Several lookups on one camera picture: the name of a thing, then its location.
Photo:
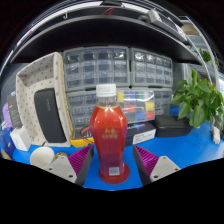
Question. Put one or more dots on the blue carton box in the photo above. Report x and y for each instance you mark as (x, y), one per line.
(6, 143)

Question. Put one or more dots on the black rectangular case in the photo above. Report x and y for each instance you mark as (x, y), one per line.
(50, 115)

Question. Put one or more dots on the black box with white label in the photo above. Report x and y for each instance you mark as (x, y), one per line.
(141, 133)

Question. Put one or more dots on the clear compartment box colourful parts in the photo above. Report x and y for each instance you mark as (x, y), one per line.
(140, 106)

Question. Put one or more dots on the white metal rack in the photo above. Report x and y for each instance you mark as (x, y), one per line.
(203, 46)

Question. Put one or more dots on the dark wall shelf unit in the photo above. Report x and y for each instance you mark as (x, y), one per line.
(100, 31)

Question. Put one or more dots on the grey small-parts drawer cabinet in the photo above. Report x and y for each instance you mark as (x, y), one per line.
(95, 68)
(163, 101)
(150, 68)
(80, 106)

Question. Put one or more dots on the white plug adapter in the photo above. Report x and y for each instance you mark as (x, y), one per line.
(216, 135)

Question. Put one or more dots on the black hard case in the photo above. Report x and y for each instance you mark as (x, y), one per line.
(171, 126)

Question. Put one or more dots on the dark grey flat box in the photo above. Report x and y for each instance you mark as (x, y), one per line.
(14, 111)

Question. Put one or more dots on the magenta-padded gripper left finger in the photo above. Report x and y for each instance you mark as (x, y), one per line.
(60, 168)

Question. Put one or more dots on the white perforated tray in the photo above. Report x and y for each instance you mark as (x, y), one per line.
(28, 83)

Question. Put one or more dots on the yellow multimeter with red leads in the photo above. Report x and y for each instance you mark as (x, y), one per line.
(78, 140)

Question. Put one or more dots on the green potted plant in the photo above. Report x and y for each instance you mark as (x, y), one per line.
(196, 100)

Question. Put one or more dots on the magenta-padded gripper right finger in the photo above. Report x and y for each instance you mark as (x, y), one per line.
(163, 166)

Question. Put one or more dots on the red drink bottle white cap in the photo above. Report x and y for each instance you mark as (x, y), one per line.
(108, 133)

